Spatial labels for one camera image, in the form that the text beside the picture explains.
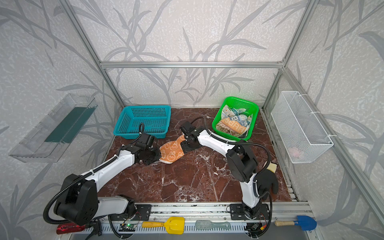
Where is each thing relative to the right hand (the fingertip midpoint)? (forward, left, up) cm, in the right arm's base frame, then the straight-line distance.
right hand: (188, 142), depth 91 cm
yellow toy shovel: (-41, +5, -5) cm, 42 cm away
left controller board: (-42, +28, -9) cm, 51 cm away
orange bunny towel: (-3, +11, -6) cm, 13 cm away
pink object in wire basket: (-13, -54, +13) cm, 57 cm away
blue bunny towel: (+29, -35, -7) cm, 46 cm away
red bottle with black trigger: (-42, +41, -4) cm, 59 cm away
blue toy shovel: (-41, -59, -7) cm, 72 cm away
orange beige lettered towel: (+12, -27, 0) cm, 30 cm away
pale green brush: (-41, -10, -5) cm, 43 cm away
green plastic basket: (+33, -47, -3) cm, 57 cm away
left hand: (-6, +15, 0) cm, 16 cm away
